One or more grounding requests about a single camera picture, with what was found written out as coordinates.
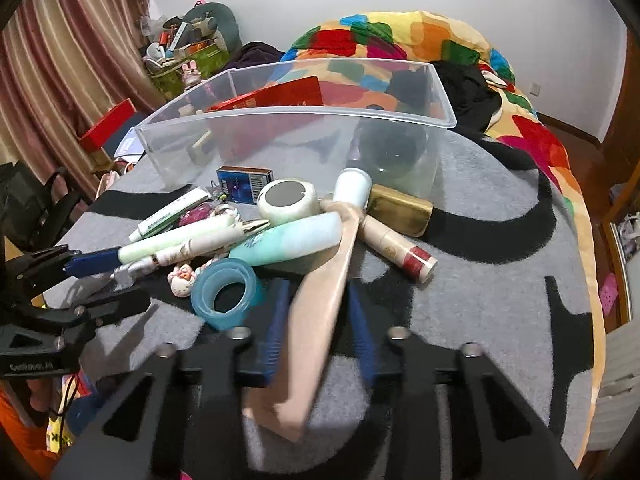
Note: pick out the white mug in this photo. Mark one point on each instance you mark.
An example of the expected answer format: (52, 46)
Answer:
(155, 52)

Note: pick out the yellow printed bag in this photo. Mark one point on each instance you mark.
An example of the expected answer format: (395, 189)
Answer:
(62, 415)

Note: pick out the white wall outlet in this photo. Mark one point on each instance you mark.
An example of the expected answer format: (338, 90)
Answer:
(536, 89)

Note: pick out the green storage bag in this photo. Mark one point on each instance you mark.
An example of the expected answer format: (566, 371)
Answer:
(167, 77)

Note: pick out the grey black blanket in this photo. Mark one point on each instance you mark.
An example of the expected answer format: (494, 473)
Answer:
(475, 310)

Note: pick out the small pink packet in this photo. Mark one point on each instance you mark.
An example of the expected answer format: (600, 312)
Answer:
(192, 216)

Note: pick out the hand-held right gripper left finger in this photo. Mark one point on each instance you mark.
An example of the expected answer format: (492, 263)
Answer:
(272, 332)

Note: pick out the striped pink curtain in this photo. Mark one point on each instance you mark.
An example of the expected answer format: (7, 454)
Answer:
(60, 60)

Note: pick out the pink glasses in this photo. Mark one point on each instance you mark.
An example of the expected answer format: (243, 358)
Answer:
(107, 181)

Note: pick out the dark purple clothing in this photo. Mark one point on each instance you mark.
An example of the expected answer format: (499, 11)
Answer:
(257, 52)

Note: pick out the small white bottle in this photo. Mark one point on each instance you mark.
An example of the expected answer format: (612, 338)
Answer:
(352, 190)

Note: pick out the black office chair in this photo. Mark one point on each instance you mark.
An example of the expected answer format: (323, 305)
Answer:
(65, 200)

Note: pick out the small beige block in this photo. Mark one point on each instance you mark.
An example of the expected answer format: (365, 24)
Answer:
(200, 149)

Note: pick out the red cardboard box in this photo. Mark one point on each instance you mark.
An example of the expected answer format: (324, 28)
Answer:
(280, 95)

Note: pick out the pink bunny doll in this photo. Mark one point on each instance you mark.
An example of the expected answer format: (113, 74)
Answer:
(191, 72)

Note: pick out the black clothing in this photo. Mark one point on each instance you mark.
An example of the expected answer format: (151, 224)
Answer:
(465, 95)

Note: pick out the white patterned silver-tipped tube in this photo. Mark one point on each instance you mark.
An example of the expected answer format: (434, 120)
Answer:
(195, 252)

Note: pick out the dark green jar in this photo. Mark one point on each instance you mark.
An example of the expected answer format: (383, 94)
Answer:
(395, 150)

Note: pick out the grey neck pillow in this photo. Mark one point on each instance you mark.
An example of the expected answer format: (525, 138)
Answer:
(225, 25)

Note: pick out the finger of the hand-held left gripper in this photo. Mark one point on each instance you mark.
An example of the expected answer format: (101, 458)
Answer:
(115, 305)
(95, 262)

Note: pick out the blue tape roll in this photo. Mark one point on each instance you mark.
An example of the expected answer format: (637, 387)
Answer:
(205, 305)

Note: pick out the clear plastic storage bin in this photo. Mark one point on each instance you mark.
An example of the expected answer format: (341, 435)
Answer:
(300, 130)

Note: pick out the gold metallic case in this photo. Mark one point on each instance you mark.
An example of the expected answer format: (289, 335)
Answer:
(400, 210)

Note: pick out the mint green bottle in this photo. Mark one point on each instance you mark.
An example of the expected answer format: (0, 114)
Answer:
(290, 242)

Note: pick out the pink slipper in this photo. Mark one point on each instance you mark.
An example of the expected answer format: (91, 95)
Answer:
(607, 294)

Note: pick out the beige tube white cap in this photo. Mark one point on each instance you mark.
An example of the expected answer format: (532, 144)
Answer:
(320, 310)

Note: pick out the small blue box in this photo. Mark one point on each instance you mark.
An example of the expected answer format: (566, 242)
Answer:
(245, 185)

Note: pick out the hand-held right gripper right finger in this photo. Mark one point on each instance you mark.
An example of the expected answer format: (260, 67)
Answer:
(361, 332)

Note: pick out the pale green gold-tipped tube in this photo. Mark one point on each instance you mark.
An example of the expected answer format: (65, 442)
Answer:
(200, 237)

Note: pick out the white tape roll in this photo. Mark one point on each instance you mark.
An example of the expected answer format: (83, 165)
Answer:
(305, 208)

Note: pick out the white cat figurine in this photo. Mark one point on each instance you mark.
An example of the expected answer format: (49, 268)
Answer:
(181, 280)

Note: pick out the flat red box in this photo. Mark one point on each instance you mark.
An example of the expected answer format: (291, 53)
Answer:
(107, 125)

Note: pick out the colourful patchwork quilt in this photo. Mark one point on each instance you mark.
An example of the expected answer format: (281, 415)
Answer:
(435, 35)

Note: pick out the wooden furniture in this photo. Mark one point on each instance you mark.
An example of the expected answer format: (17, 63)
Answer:
(625, 200)

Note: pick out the beige tube red label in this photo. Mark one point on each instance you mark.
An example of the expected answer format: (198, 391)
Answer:
(395, 247)

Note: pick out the white green ointment tube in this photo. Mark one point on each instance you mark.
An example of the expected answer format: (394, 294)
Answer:
(170, 212)

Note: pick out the white paper booklet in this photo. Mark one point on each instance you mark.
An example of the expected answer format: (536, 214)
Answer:
(127, 147)

